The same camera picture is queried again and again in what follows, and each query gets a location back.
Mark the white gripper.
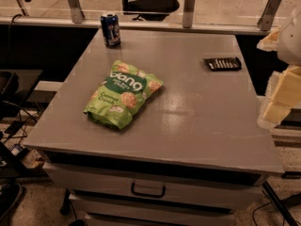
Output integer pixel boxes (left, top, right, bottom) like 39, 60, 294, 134
261, 6, 301, 124

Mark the green rice chip bag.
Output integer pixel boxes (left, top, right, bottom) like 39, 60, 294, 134
84, 60, 163, 130

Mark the black rxbar chocolate bar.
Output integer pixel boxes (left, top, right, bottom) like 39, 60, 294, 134
203, 57, 242, 72

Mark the grey drawer cabinet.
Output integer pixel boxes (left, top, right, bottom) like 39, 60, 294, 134
25, 30, 283, 226

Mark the black office chair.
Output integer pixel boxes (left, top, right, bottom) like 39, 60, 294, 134
122, 0, 180, 21

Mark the blue soda can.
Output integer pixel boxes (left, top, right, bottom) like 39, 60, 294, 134
101, 14, 120, 47

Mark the metal railing post right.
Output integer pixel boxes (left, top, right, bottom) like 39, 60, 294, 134
257, 0, 282, 31

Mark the metal railing post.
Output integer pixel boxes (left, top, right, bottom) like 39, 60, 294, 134
182, 0, 196, 28
257, 0, 282, 31
68, 0, 85, 24

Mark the metal railing post middle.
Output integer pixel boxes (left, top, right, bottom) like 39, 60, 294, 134
182, 0, 196, 28

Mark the black drawer handle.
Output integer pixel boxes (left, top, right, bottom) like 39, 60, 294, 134
131, 183, 166, 199

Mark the metal railing post left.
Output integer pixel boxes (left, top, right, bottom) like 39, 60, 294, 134
68, 0, 85, 24

